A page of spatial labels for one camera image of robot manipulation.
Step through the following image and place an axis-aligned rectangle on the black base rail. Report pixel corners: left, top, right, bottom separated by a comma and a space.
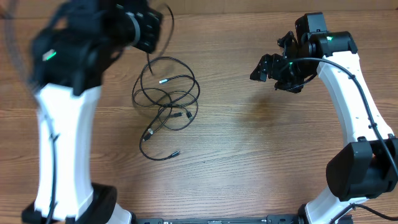
136, 214, 307, 224

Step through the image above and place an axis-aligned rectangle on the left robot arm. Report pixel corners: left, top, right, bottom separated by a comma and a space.
21, 1, 163, 223

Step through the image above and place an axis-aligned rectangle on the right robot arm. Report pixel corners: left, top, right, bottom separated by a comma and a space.
250, 12, 397, 224

